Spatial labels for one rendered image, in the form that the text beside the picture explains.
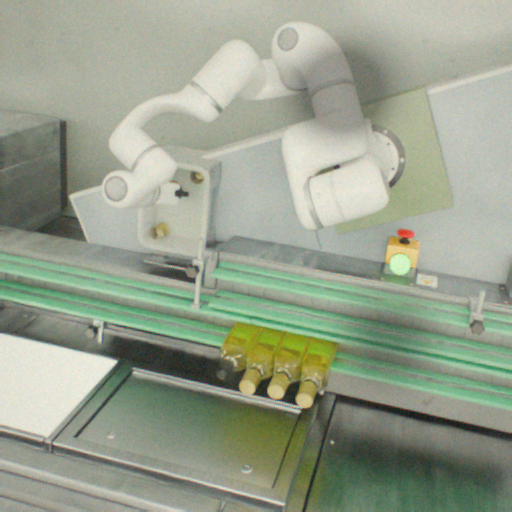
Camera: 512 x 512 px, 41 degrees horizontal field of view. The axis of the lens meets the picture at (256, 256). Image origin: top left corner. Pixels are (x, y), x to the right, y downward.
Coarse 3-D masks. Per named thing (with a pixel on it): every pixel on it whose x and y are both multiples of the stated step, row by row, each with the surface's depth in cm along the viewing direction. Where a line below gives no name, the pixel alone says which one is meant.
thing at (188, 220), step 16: (176, 176) 166; (208, 176) 156; (192, 192) 166; (208, 192) 157; (144, 208) 164; (160, 208) 170; (176, 208) 169; (192, 208) 168; (144, 224) 166; (176, 224) 170; (192, 224) 169; (144, 240) 166; (160, 240) 168; (176, 240) 169; (192, 240) 169; (192, 256) 164
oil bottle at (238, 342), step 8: (232, 328) 150; (240, 328) 150; (248, 328) 150; (256, 328) 151; (232, 336) 146; (240, 336) 147; (248, 336) 147; (256, 336) 150; (224, 344) 143; (232, 344) 143; (240, 344) 143; (248, 344) 144; (224, 352) 142; (232, 352) 141; (240, 352) 141; (240, 360) 141; (240, 368) 142
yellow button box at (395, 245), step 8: (392, 240) 155; (400, 240) 154; (408, 240) 154; (416, 240) 156; (392, 248) 152; (400, 248) 151; (408, 248) 151; (416, 248) 152; (408, 256) 152; (416, 256) 151; (384, 264) 154; (384, 272) 154; (392, 272) 154; (408, 272) 153
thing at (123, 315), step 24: (0, 288) 171; (24, 288) 172; (72, 312) 164; (96, 312) 164; (120, 312) 166; (144, 312) 166; (192, 336) 157; (216, 336) 159; (336, 360) 154; (360, 360) 154; (408, 384) 147; (432, 384) 148; (456, 384) 149; (480, 384) 150; (504, 408) 143
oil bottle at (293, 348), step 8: (288, 336) 149; (296, 336) 149; (304, 336) 149; (288, 344) 145; (296, 344) 146; (304, 344) 146; (280, 352) 142; (288, 352) 142; (296, 352) 143; (304, 352) 144; (280, 360) 140; (288, 360) 140; (296, 360) 140; (288, 368) 139; (296, 368) 139; (296, 376) 140
